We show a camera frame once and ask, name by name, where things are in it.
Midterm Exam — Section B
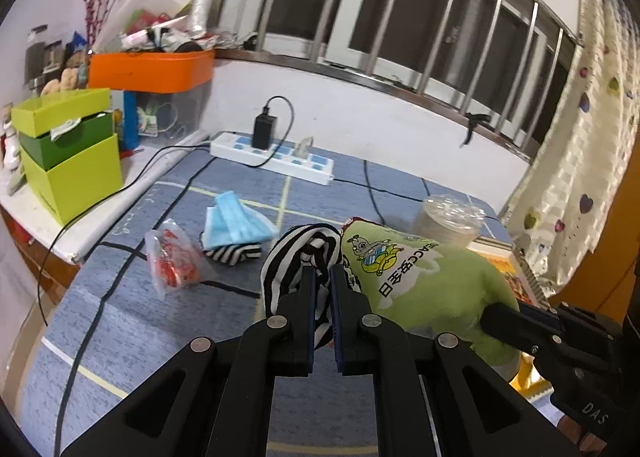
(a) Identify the dark glass jar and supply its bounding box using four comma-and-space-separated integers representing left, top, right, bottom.
45, 40, 67, 75
24, 24, 50, 90

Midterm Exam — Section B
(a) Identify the black charger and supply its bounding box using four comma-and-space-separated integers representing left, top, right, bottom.
251, 110, 277, 150

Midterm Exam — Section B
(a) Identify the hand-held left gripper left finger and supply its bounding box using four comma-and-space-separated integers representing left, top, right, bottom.
60, 264, 321, 457

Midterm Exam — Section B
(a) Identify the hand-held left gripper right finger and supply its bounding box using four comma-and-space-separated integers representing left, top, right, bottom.
330, 264, 583, 457

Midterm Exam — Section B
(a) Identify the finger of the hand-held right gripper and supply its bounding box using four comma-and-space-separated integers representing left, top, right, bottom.
517, 302, 563, 331
480, 303, 558, 363

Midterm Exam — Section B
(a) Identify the pile of small packets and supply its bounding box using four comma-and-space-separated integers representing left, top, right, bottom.
117, 0, 261, 55

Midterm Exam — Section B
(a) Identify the green cardboard box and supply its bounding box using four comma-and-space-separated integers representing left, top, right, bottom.
10, 88, 125, 227

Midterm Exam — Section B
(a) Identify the heart print curtain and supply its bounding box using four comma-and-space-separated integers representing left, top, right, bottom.
500, 0, 640, 298

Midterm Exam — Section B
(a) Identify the black white striped sock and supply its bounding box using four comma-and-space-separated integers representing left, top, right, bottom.
259, 222, 351, 350
201, 232, 264, 269

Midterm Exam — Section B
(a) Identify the blue face mask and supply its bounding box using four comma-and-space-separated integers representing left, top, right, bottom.
202, 190, 277, 253

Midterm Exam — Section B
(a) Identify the blue printed carton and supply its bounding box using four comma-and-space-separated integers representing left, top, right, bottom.
109, 90, 142, 152

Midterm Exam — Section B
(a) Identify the yellow printed sheet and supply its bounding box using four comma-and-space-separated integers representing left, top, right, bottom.
470, 244, 543, 308

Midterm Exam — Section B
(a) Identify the black strap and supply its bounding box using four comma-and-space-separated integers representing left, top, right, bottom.
460, 112, 493, 148

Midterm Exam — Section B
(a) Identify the blue checked bedsheet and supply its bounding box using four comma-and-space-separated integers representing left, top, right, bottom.
20, 130, 551, 457

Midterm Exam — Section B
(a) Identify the red white snack packet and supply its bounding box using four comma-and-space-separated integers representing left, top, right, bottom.
145, 218, 207, 299

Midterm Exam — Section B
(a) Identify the wooden wardrobe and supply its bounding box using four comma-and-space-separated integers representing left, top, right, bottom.
550, 137, 640, 328

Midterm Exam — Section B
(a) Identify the green snack bag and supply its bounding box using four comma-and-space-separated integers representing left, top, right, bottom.
340, 217, 523, 383

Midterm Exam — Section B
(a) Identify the window with metal bars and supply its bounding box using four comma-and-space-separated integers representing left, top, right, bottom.
210, 0, 586, 163

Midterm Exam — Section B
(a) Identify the orange lid storage box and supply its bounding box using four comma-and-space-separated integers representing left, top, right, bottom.
87, 48, 217, 138

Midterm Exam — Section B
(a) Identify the white power strip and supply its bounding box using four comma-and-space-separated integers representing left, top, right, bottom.
210, 131, 335, 186

